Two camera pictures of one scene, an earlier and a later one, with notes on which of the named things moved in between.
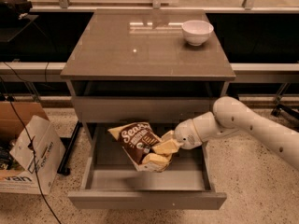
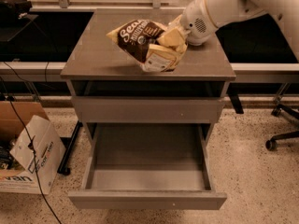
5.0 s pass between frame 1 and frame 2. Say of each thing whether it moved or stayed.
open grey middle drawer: stayed
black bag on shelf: stayed
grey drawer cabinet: stayed
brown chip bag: moved
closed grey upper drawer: stayed
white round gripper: moved
